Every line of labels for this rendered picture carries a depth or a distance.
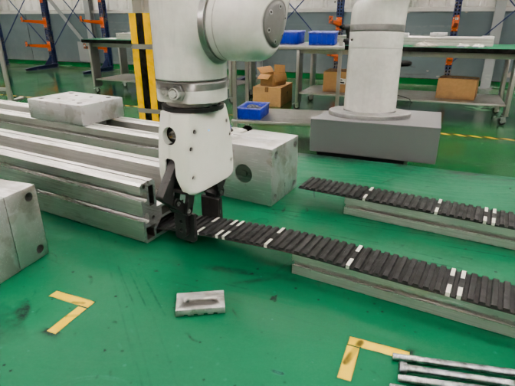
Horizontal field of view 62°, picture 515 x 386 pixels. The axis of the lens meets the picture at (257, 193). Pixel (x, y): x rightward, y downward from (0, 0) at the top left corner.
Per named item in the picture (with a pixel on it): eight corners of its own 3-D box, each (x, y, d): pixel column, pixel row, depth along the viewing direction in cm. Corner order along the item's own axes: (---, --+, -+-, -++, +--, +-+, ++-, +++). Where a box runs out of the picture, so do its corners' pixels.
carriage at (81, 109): (126, 128, 93) (122, 96, 91) (85, 139, 84) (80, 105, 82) (76, 120, 101) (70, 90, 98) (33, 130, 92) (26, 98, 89)
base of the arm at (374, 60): (329, 108, 113) (335, 33, 107) (405, 111, 110) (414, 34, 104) (326, 118, 95) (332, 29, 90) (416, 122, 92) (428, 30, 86)
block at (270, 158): (302, 182, 79) (303, 132, 75) (270, 207, 69) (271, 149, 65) (259, 175, 83) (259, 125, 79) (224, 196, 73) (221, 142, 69)
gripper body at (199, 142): (191, 105, 46) (197, 201, 50) (241, 92, 54) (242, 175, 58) (139, 99, 49) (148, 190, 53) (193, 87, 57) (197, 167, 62)
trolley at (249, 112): (339, 139, 407) (348, 24, 369) (339, 155, 357) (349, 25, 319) (234, 133, 424) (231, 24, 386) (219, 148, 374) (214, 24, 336)
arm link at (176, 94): (196, 85, 45) (198, 113, 46) (240, 76, 52) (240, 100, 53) (137, 80, 49) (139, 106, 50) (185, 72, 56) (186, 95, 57)
